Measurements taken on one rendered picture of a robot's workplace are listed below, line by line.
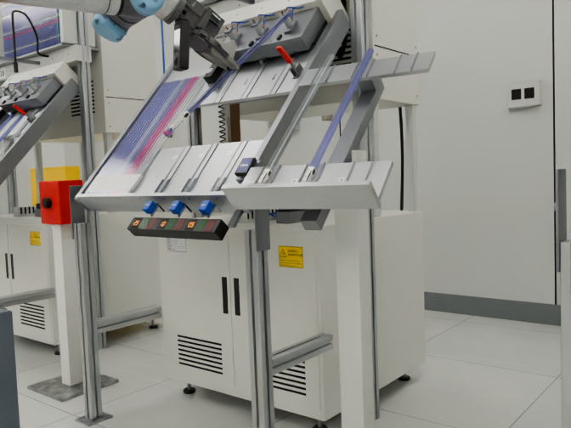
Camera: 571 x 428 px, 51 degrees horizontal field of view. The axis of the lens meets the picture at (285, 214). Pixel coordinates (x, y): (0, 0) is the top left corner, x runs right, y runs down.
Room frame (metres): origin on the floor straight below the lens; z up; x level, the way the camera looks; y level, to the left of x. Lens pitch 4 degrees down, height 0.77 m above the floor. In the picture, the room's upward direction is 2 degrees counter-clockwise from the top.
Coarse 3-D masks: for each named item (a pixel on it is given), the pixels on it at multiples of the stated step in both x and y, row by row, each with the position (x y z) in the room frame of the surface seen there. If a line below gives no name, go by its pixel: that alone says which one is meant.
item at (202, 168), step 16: (208, 144) 1.67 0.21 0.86; (224, 144) 1.63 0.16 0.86; (240, 144) 1.58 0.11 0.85; (256, 144) 1.55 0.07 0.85; (160, 160) 1.75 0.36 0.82; (176, 160) 1.70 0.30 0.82; (192, 160) 1.66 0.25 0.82; (208, 160) 1.61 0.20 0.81; (224, 160) 1.57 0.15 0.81; (240, 160) 1.53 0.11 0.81; (144, 176) 1.74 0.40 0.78; (160, 176) 1.69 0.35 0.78; (176, 176) 1.65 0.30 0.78; (192, 176) 1.60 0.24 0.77; (208, 176) 1.56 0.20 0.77; (224, 176) 1.52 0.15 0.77; (144, 192) 1.68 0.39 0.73; (160, 192) 1.62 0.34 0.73
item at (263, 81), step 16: (192, 64) 2.11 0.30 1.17; (208, 64) 2.04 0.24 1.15; (256, 64) 1.85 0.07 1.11; (272, 64) 1.80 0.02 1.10; (288, 64) 1.75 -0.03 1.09; (304, 64) 1.70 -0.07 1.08; (176, 80) 2.09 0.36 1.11; (240, 80) 1.83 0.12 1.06; (256, 80) 1.78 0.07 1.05; (272, 80) 1.73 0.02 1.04; (288, 80) 1.68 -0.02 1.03; (224, 96) 1.82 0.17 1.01; (240, 96) 1.76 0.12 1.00; (256, 96) 1.72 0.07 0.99; (272, 96) 1.69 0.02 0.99
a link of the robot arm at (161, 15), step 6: (168, 0) 1.40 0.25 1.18; (174, 0) 1.41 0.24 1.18; (180, 0) 1.43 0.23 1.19; (162, 6) 1.40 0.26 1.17; (168, 6) 1.40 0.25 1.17; (174, 6) 1.41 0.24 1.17; (156, 12) 1.41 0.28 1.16; (162, 12) 1.41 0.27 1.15; (168, 12) 1.41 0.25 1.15; (162, 18) 1.43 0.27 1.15
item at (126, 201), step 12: (168, 192) 1.57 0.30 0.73; (180, 192) 1.54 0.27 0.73; (192, 192) 1.51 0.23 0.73; (204, 192) 1.48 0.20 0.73; (216, 192) 1.45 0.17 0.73; (84, 204) 1.85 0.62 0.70; (96, 204) 1.81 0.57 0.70; (108, 204) 1.77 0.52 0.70; (120, 204) 1.73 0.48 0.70; (132, 204) 1.70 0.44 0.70; (144, 204) 1.66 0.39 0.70; (156, 204) 1.63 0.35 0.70; (168, 204) 1.60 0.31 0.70; (192, 204) 1.54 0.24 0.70; (216, 204) 1.48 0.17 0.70; (228, 204) 1.46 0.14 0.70
